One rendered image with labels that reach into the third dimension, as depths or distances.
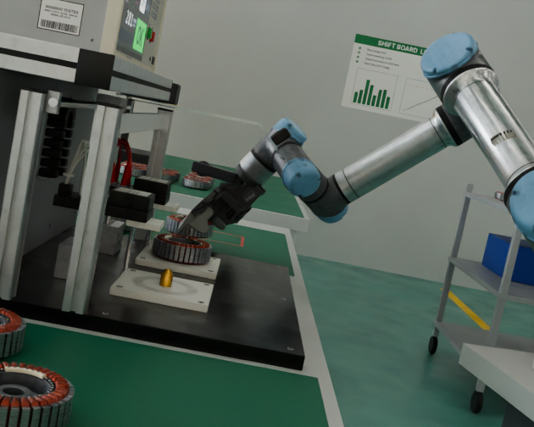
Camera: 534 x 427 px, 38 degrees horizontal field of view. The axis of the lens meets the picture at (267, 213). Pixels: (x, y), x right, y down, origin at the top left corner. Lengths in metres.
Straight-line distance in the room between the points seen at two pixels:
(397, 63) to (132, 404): 5.94
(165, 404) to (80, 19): 0.58
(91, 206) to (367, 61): 5.66
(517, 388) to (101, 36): 0.83
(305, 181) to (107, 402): 0.90
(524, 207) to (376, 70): 5.35
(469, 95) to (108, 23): 0.71
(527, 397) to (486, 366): 0.14
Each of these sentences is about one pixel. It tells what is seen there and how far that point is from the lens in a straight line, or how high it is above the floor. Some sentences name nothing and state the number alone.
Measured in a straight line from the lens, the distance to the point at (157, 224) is 1.23.
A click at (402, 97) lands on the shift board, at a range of 6.66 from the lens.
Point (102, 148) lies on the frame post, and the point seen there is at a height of 0.99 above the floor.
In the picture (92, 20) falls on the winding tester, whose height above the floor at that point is 1.16.
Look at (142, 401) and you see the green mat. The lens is 0.88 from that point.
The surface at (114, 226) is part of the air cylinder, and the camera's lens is 1.47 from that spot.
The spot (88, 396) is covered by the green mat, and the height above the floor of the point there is 0.75.
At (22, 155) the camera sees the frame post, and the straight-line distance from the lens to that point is 1.08.
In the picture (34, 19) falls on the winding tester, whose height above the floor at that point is 1.15.
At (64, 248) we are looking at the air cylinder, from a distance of 1.25.
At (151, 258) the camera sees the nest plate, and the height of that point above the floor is 0.78.
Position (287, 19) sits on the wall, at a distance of 6.60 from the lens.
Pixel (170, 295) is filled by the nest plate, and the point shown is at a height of 0.78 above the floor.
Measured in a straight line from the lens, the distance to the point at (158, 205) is 1.46.
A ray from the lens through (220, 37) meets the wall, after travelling 6.59.
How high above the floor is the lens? 1.07
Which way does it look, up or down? 7 degrees down
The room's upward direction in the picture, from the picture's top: 11 degrees clockwise
